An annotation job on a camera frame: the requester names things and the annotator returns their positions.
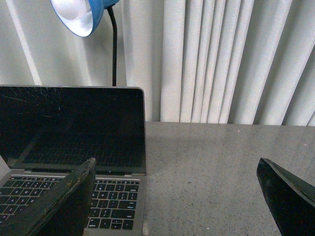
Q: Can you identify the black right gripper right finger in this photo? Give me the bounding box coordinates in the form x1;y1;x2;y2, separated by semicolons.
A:
256;158;315;236

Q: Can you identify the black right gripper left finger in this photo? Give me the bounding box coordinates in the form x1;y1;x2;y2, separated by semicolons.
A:
0;158;95;236

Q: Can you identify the grey laptop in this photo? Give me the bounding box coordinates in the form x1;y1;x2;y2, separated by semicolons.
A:
0;85;146;236

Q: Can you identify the white curtain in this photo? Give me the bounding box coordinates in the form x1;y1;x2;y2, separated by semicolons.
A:
0;0;315;126

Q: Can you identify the blue desk lamp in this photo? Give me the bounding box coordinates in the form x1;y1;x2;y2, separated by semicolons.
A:
50;0;119;87

